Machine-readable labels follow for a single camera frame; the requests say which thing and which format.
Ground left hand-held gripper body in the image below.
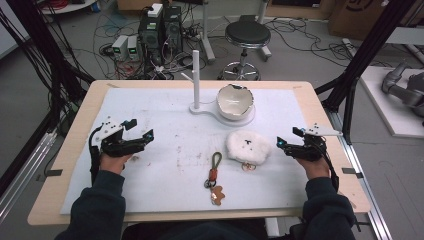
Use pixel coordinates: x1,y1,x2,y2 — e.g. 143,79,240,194
89,116,145,159

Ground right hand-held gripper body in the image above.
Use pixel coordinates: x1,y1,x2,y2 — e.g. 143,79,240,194
284,123,344,163

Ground person's left hand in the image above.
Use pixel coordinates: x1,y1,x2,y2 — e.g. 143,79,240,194
99,152,135,175

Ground person's right hand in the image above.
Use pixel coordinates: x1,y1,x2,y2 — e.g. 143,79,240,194
294,155,332,181

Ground white foam mat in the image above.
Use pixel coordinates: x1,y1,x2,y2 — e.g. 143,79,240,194
59,87,310,215

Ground wooden table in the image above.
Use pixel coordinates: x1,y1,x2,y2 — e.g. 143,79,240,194
27,79,372,227

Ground white eggshell-shaped bowl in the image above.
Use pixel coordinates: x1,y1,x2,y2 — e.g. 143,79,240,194
215,83,255,121

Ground white stand with pole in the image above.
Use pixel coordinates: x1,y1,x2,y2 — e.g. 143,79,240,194
180,49,257,128

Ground grey power supply unit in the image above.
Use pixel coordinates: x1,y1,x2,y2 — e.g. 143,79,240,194
111,34,130,62
126,35,141,62

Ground white platform board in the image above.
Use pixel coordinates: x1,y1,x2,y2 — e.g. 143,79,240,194
359,65,424,140

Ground black computer tower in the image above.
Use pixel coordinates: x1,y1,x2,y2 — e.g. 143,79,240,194
162,5,184,56
137,13,165,66

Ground white metal stand leg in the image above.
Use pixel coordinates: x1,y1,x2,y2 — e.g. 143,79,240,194
257,0,273,63
199,0,217,65

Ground black round stool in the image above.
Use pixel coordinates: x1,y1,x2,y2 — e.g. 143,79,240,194
218,20,273,82

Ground person's dark clothed body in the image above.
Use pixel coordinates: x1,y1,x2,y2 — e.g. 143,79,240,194
120,218,303,240

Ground white box device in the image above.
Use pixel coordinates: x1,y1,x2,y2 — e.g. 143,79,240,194
146,2,164,19

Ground cardboard box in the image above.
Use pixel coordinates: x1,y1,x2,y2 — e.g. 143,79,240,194
327,0,424,42

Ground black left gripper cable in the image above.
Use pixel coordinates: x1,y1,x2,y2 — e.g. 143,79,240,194
88,125,102,186

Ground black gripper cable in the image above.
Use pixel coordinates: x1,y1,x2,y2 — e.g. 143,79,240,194
88,125,102,186
318,143,340,194

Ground white fluffy plush keychain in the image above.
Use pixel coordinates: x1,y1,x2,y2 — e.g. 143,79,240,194
225,129,273,173

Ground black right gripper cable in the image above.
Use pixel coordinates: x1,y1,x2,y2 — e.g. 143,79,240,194
318,143,340,194

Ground aluminium rail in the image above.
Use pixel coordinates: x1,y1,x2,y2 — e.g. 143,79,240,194
325,109,395,240
0,129,58,223

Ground green cord gingerbread keychain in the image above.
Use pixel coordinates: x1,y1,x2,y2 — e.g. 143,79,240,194
203,151,227,207

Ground tangle of floor cables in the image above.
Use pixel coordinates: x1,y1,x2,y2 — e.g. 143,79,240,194
71,9,209,81

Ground black floor cable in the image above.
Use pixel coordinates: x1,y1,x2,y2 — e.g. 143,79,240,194
264,15,394,69

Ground black frame post with cables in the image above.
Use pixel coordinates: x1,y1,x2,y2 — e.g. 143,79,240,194
0,0,96,134

